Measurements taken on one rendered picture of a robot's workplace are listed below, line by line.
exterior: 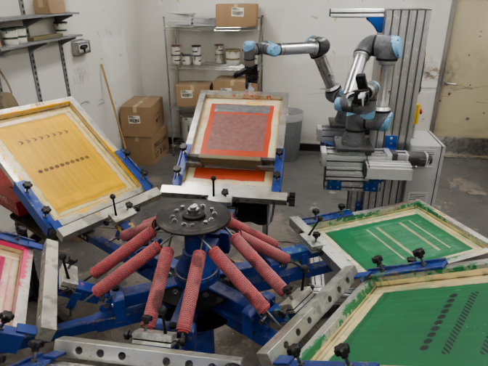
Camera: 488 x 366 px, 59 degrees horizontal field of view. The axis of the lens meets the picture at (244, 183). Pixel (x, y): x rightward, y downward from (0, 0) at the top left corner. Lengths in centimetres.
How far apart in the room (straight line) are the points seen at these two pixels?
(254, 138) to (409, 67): 103
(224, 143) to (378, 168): 93
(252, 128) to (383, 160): 82
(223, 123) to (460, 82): 427
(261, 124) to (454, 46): 404
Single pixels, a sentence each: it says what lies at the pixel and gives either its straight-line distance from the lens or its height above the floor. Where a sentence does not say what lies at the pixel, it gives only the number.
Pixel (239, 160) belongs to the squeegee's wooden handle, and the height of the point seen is 126.
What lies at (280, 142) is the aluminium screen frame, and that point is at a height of 131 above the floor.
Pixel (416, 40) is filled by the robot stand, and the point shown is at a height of 186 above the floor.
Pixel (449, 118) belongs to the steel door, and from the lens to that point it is 653.
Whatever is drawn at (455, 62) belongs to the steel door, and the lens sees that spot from 637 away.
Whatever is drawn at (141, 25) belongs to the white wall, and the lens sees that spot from 646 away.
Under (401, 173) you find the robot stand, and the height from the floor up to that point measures 115.
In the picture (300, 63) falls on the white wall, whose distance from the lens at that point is 606.
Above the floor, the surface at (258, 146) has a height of 128.
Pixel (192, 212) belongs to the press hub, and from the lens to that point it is 171.
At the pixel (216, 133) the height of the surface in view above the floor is 132.
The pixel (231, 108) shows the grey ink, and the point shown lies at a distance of 282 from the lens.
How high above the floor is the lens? 213
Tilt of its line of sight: 24 degrees down
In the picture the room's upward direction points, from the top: straight up
